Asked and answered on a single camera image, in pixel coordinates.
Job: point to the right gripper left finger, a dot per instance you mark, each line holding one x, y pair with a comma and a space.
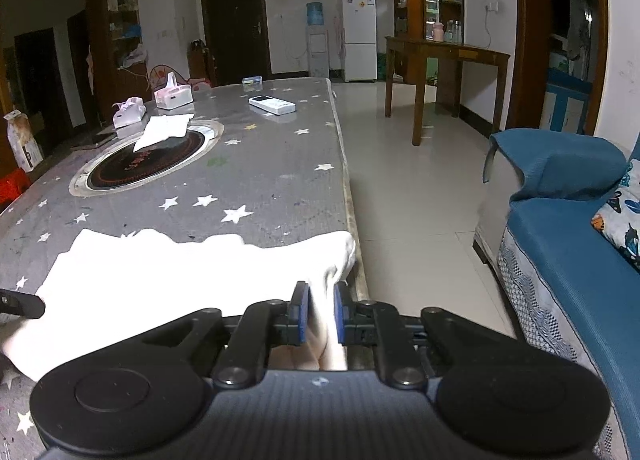
244, 360

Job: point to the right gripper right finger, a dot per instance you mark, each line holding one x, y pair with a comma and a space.
392, 338

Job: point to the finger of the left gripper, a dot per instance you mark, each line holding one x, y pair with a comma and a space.
25, 305

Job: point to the cream white garment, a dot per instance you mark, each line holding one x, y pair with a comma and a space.
106, 289

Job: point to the red plastic stool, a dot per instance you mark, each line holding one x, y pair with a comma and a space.
12, 186

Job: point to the round black induction cooktop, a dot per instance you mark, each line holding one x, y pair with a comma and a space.
120, 168

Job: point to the white printed paper bag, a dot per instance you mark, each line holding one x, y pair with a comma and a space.
24, 146

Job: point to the white pink wipes pack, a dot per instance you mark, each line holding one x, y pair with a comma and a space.
130, 112

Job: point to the blue covered sofa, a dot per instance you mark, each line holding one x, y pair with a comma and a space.
572, 293

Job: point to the white remote control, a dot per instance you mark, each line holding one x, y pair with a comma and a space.
272, 105

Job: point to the white crumpled tissue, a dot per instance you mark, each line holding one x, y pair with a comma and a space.
161, 128

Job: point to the small clear plastic box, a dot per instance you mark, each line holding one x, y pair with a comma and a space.
252, 84

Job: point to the pink white tissue box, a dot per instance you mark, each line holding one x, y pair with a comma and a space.
173, 95

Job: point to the dark wooden display cabinet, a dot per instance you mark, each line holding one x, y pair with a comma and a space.
67, 63

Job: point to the brown wooden side table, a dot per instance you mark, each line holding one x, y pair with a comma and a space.
451, 58

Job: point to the patterned cushion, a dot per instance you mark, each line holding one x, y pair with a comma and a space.
618, 220

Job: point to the water dispenser with bottle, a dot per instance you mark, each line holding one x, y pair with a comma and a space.
317, 41

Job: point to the dark entrance door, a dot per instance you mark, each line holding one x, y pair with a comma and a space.
236, 33

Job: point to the white refrigerator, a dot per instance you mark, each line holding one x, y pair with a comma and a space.
359, 36

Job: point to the wooden glass cupboard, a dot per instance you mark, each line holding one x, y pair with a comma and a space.
430, 5

